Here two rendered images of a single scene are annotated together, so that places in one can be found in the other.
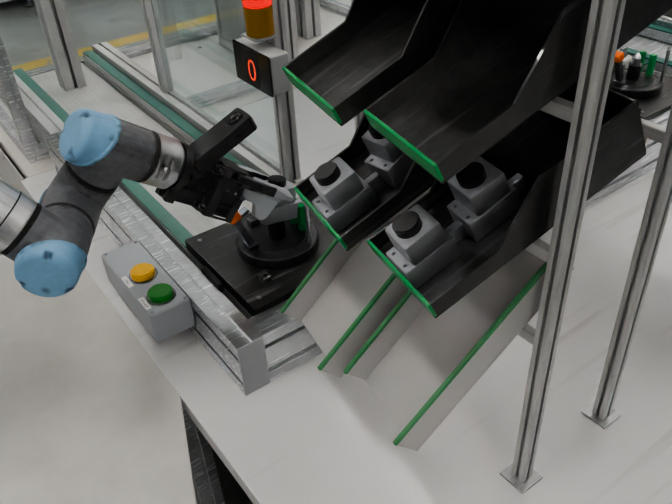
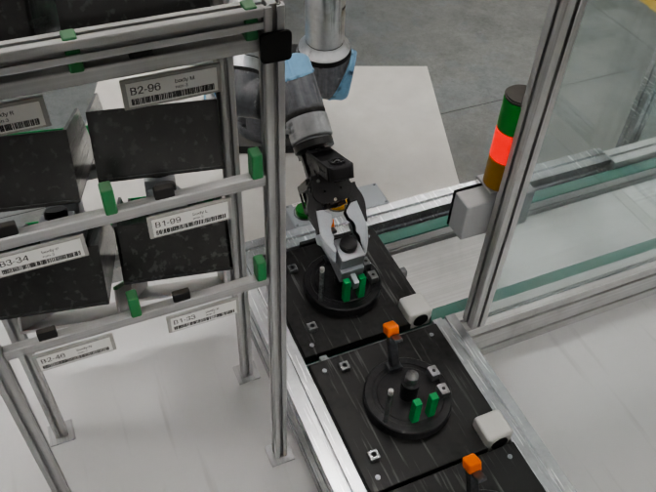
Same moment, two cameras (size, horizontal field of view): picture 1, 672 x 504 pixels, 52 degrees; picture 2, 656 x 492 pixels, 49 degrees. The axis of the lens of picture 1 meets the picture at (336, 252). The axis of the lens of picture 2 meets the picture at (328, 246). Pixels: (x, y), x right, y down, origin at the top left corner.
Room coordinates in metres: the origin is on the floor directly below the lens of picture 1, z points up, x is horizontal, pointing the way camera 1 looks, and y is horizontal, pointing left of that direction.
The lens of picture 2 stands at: (1.08, -0.75, 1.96)
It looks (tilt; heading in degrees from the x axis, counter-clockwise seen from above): 46 degrees down; 99
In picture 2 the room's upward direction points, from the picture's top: 3 degrees clockwise
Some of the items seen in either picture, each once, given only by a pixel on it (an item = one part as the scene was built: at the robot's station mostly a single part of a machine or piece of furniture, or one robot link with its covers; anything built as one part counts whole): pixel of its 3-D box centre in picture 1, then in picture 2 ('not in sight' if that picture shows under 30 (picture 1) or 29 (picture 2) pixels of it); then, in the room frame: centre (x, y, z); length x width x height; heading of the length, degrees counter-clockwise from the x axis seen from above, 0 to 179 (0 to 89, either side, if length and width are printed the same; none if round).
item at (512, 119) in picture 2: not in sight; (518, 112); (1.20, 0.11, 1.38); 0.05 x 0.05 x 0.05
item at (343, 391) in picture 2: not in sight; (410, 386); (1.12, -0.11, 1.01); 0.24 x 0.24 x 0.13; 34
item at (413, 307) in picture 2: not in sight; (414, 310); (1.11, 0.07, 0.97); 0.05 x 0.05 x 0.04; 34
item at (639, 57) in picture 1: (634, 69); not in sight; (1.53, -0.72, 1.01); 0.24 x 0.24 x 0.13; 34
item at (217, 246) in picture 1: (278, 248); (342, 290); (0.97, 0.10, 0.96); 0.24 x 0.24 x 0.02; 34
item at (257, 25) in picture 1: (259, 19); (503, 169); (1.20, 0.11, 1.28); 0.05 x 0.05 x 0.05
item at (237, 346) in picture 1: (138, 233); (430, 217); (1.11, 0.38, 0.91); 0.89 x 0.06 x 0.11; 34
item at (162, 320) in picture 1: (147, 288); (336, 214); (0.92, 0.32, 0.93); 0.21 x 0.07 x 0.06; 34
